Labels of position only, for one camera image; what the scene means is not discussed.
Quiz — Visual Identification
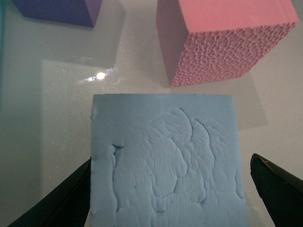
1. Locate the purple foam block near bin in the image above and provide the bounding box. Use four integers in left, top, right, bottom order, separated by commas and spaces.
13, 0, 102, 27

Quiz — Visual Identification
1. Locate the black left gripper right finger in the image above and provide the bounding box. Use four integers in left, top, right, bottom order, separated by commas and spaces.
250, 153, 303, 227

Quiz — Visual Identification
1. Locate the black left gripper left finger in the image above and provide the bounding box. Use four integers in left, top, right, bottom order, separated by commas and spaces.
9, 159, 91, 227

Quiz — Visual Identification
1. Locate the light blue foam block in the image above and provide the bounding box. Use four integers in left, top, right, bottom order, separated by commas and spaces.
90, 94, 249, 227

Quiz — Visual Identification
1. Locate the pink foam block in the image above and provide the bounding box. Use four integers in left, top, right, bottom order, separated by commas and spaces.
156, 0, 299, 87

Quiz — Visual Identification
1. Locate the turquoise plastic bin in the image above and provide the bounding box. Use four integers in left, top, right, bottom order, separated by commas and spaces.
0, 0, 5, 73

